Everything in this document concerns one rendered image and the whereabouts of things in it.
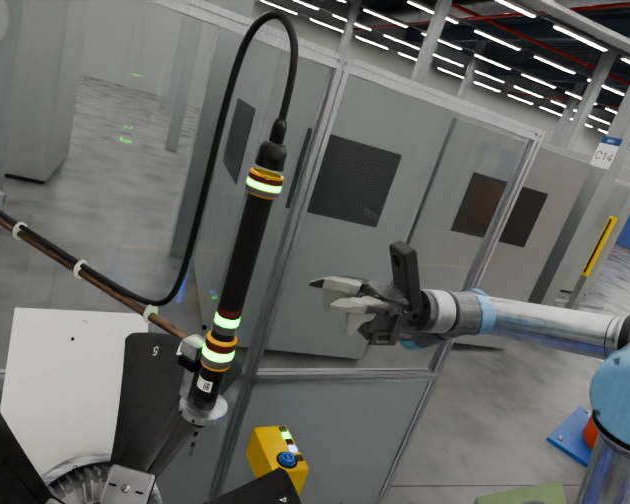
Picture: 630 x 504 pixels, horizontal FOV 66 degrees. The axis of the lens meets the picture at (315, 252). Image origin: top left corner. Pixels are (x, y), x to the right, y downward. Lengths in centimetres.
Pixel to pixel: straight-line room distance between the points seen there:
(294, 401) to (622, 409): 129
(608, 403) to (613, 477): 13
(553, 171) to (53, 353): 450
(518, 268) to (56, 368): 456
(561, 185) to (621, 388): 442
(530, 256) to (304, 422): 367
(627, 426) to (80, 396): 95
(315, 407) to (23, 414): 111
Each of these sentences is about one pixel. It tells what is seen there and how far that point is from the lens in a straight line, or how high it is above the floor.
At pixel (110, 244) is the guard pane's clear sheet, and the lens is 139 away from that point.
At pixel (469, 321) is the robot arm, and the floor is 164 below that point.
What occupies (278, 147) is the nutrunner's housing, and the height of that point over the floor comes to 185.
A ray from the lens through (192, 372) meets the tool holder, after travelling 73.
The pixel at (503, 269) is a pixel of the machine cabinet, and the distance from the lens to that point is 506.
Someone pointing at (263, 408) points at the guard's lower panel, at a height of 85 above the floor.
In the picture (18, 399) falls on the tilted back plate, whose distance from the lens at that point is 112.
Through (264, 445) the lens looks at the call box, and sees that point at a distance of 133.
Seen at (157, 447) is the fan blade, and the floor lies 132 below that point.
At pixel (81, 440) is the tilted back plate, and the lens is 113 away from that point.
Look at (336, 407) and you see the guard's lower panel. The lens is 198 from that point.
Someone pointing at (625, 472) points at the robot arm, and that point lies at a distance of 84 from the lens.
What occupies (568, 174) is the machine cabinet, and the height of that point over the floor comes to 195.
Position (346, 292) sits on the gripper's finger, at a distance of 78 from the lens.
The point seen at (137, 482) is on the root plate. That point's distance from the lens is 92.
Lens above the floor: 192
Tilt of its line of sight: 17 degrees down
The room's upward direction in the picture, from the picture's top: 18 degrees clockwise
